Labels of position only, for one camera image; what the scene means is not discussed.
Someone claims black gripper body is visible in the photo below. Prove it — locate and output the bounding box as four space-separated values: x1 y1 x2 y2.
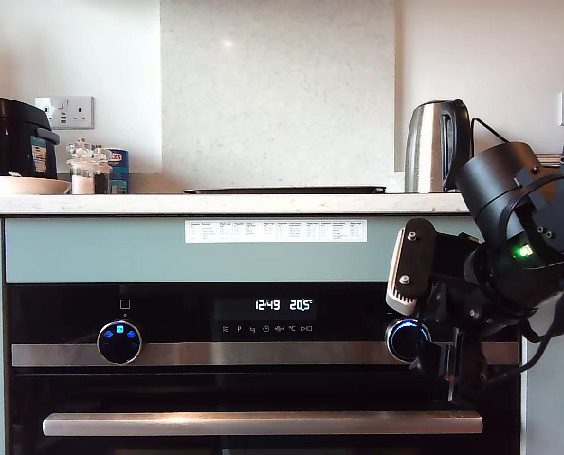
421 279 505 405

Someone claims plain black rotary knob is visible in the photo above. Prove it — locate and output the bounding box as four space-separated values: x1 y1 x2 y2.
385 318 432 364

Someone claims black built-in oven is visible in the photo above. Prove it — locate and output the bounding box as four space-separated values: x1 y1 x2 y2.
4 282 522 455

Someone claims rotary knob with blue icons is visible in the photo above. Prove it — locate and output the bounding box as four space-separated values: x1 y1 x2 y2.
96 318 144 366

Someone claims grey-green wide cabinet side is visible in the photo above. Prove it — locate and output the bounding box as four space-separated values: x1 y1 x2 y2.
519 283 564 455

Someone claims steel electric kettle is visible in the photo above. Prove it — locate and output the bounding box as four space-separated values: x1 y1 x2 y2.
403 98 473 194

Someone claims white printed label sticker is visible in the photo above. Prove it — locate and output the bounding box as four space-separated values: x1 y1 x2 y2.
184 219 368 244

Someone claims black hob plate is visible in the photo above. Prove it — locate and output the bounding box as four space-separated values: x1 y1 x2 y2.
182 185 387 195

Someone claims speckled white splashback panel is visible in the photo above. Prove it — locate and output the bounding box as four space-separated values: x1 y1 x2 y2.
159 0 404 194

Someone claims grey-green cabinet front panel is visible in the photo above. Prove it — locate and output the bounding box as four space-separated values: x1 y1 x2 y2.
4 216 482 284

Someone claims blue cardboard tub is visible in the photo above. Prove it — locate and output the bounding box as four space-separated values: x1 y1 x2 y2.
103 149 130 195

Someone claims clear pepper grinder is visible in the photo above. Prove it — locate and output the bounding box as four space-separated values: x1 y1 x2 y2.
92 143 114 195

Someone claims white shallow bowl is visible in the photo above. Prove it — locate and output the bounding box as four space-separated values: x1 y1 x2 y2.
0 171 72 196

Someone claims black rice cooker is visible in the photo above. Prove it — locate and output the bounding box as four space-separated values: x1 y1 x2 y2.
0 95 61 180

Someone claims pale grey camera box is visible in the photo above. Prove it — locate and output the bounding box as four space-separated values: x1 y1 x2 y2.
385 217 477 317

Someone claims black hanging arm cable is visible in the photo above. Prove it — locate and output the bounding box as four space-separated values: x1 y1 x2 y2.
480 279 564 384

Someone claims steel oven door handle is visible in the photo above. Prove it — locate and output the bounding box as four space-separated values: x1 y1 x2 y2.
42 409 484 437

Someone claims black kettle cable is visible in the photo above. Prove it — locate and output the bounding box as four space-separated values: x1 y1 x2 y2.
470 116 513 146

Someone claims white double wall socket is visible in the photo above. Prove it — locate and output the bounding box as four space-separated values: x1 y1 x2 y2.
34 95 95 131

